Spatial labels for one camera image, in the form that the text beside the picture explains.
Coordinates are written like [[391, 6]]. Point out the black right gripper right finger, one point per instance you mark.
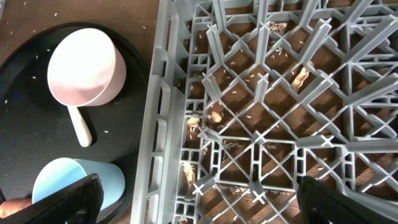
[[319, 203]]

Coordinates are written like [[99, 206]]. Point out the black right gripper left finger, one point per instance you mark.
[[79, 202]]

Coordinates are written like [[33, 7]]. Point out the pink bowl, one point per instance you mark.
[[86, 69]]

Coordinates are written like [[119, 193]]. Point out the grey dishwasher rack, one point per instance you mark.
[[226, 139]]

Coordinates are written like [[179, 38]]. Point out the peanut in rack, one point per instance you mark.
[[300, 79]]

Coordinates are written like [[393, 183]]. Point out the blue cup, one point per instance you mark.
[[64, 171]]

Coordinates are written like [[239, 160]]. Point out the white plastic fork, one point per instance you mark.
[[82, 132]]

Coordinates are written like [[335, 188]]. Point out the round black tray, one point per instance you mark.
[[36, 128]]

